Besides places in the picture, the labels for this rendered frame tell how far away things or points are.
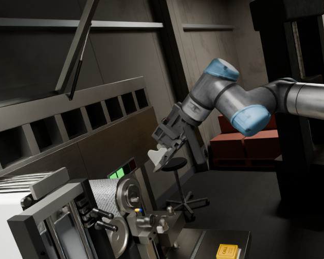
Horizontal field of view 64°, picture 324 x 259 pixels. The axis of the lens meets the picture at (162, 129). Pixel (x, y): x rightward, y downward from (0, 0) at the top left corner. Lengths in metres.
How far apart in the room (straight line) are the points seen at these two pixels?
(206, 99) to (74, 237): 0.43
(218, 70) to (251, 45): 6.44
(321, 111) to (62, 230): 0.58
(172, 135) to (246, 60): 6.47
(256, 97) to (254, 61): 6.45
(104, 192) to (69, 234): 0.33
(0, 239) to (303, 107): 0.78
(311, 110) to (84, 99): 0.98
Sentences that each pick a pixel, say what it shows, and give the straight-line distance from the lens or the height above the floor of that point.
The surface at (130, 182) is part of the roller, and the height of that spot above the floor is 1.29.
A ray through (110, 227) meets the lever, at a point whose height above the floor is 1.34.
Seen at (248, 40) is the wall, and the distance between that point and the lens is 7.08.
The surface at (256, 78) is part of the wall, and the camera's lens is 7.09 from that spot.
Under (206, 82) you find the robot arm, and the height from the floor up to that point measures 1.57.
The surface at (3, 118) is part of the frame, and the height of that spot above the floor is 1.62.
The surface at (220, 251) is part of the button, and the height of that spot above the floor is 0.92.
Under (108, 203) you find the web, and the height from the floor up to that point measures 1.26.
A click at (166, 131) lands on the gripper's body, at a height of 1.47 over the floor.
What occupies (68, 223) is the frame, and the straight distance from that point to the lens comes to 0.61.
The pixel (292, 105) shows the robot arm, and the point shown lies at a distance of 0.65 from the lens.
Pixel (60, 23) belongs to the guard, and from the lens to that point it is 1.03.
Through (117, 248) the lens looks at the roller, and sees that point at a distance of 0.90.
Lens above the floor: 1.60
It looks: 11 degrees down
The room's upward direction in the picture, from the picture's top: 16 degrees counter-clockwise
